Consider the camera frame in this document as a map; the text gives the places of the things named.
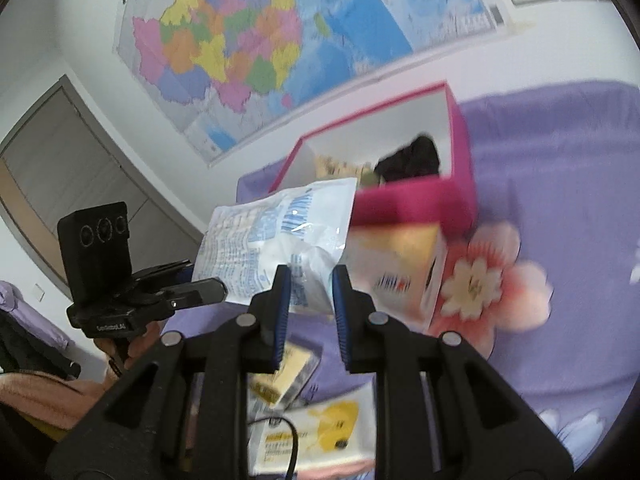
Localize colourful tissue pack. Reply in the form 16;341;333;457
341;223;448;332

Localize black cable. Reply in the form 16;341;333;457
246;415;301;480

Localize purple floral bed sheet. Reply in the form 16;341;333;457
158;79;640;469

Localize grey door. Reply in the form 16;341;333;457
1;77;202;288

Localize colourful wall map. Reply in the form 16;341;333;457
114;0;497;165

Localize beige tissue pack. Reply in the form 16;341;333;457
248;341;321;411

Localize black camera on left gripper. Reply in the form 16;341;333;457
56;202;132;308

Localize pink cardboard box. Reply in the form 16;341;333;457
269;81;477;237

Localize pink sleeve forearm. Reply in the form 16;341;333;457
1;372;113;434

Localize yellow white wipes pack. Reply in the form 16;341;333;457
248;384;376;479

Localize black cloth in box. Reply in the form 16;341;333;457
374;133;440;182

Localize left hand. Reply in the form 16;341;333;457
93;322;163;379

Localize white blue printed plastic pouch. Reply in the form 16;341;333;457
192;178;357;315

